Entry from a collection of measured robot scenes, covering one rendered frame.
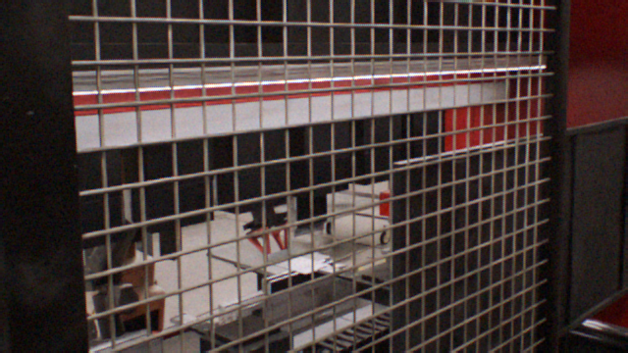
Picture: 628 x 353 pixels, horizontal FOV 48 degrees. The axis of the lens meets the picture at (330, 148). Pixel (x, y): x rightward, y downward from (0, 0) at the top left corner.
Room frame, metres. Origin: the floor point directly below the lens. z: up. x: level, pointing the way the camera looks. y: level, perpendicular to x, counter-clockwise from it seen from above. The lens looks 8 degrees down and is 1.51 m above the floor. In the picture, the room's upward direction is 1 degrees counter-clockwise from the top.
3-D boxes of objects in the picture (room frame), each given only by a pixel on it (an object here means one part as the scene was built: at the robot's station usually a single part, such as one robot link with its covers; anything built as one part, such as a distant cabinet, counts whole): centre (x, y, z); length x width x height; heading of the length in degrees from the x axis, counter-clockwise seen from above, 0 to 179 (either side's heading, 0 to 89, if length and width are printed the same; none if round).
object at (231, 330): (1.21, 0.20, 1.01); 0.26 x 0.12 x 0.05; 47
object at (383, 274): (1.50, -0.07, 1.01); 0.26 x 0.12 x 0.05; 47
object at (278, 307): (1.57, 0.09, 0.92); 0.39 x 0.06 x 0.10; 137
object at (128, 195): (1.34, 0.31, 1.26); 0.15 x 0.09 x 0.17; 137
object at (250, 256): (1.72, 0.16, 1.00); 0.26 x 0.18 x 0.01; 47
